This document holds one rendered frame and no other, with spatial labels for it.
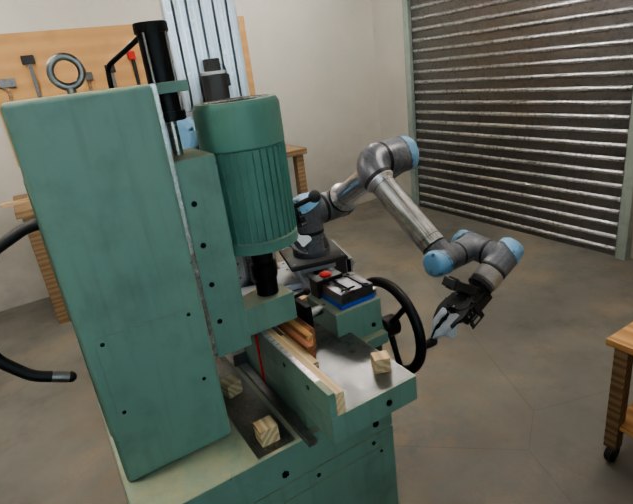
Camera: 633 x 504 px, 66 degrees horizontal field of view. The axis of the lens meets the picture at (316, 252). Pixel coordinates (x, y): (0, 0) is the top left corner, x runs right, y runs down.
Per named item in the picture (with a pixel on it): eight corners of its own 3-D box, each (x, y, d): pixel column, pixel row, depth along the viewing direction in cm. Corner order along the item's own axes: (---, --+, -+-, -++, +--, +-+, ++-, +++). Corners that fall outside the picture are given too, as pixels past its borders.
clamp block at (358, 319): (384, 329, 124) (381, 297, 121) (340, 349, 118) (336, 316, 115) (350, 309, 137) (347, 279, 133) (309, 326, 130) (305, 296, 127)
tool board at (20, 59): (261, 122, 451) (244, 15, 419) (18, 167, 361) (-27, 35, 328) (259, 122, 455) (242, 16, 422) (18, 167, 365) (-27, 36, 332)
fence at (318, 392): (338, 416, 92) (334, 392, 90) (330, 420, 91) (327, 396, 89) (222, 306, 141) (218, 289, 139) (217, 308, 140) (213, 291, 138)
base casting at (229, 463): (394, 425, 115) (391, 393, 111) (148, 565, 89) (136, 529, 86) (300, 346, 151) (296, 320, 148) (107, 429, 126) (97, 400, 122)
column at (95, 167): (233, 435, 105) (153, 83, 79) (128, 487, 95) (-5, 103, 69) (199, 385, 123) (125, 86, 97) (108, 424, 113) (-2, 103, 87)
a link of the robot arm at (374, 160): (347, 141, 148) (450, 265, 130) (374, 134, 154) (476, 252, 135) (335, 168, 157) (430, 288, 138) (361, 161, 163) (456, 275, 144)
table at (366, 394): (451, 381, 107) (451, 358, 105) (335, 446, 93) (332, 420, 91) (310, 292, 156) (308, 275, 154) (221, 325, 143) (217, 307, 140)
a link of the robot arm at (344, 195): (306, 201, 198) (380, 134, 152) (335, 192, 206) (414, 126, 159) (318, 228, 197) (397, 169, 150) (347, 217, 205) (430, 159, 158)
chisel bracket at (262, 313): (299, 323, 116) (294, 291, 113) (245, 345, 110) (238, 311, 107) (284, 312, 122) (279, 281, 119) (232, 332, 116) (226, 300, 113)
